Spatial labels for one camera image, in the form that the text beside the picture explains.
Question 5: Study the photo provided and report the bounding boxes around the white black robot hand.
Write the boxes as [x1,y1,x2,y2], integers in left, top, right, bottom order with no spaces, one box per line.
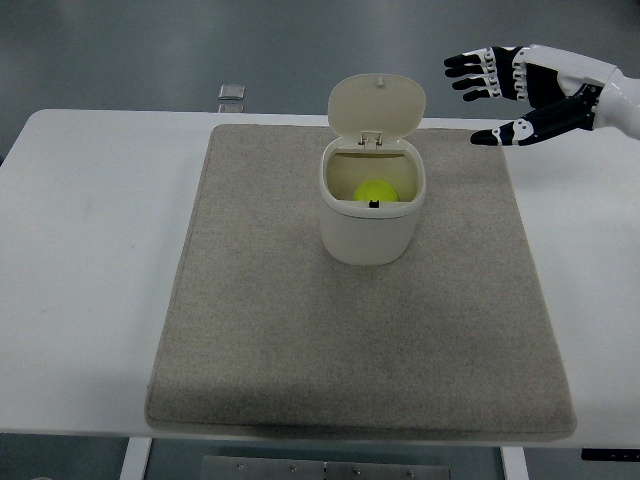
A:
[443,43,640,150]

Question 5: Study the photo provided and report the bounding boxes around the yellow-green tennis ball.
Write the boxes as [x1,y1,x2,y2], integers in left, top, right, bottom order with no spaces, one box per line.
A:
[353,179,400,203]

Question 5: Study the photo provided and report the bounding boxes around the cream lidded bin box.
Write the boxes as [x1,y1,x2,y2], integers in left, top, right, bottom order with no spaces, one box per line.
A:
[318,73,428,267]

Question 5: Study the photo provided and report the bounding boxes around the black table control panel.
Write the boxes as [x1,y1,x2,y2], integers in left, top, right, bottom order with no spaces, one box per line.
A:
[580,448,640,462]

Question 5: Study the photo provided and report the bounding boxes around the white table leg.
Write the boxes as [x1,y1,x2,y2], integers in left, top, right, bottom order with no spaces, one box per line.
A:
[499,446,529,480]
[118,437,152,480]

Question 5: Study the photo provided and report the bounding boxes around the beige fabric mat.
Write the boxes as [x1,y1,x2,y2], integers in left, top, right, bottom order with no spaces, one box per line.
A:
[143,123,578,442]

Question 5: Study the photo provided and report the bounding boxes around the grey metal plate with screws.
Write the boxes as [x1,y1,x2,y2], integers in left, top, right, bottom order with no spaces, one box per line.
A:
[200,454,454,480]

